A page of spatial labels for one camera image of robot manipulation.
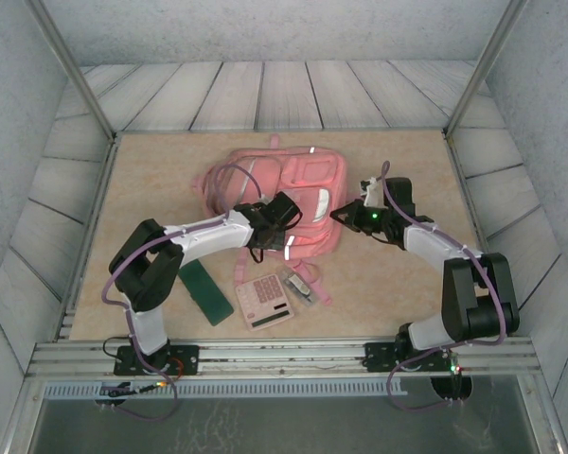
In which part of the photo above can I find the pink student backpack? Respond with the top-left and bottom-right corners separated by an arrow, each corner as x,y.
191,134 -> 351,306

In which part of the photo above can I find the clear plastic stationery case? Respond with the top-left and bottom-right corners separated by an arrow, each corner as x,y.
279,269 -> 323,309

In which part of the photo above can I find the pink calculator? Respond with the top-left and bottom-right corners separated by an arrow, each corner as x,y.
235,274 -> 297,332

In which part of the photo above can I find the green pencil case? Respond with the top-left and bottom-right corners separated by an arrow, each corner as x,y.
178,261 -> 236,327

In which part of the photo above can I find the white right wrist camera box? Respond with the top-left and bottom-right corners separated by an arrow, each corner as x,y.
358,175 -> 385,208

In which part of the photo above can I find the aluminium side rail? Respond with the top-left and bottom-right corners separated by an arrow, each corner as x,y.
442,131 -> 520,338
51,131 -> 122,341

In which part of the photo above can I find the aluminium front rail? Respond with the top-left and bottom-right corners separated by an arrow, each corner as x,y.
26,336 -> 543,379

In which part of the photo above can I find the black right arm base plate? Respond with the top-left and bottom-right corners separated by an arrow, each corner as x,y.
363,340 -> 461,375

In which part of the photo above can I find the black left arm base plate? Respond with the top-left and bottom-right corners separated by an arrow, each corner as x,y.
113,343 -> 201,378

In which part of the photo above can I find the white slotted cable duct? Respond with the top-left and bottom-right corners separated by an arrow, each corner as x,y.
42,380 -> 408,399

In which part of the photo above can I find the aluminium frame post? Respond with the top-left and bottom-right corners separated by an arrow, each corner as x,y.
27,0 -> 119,143
443,0 -> 529,141

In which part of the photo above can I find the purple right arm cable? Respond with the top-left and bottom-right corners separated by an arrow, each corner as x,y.
381,160 -> 508,413

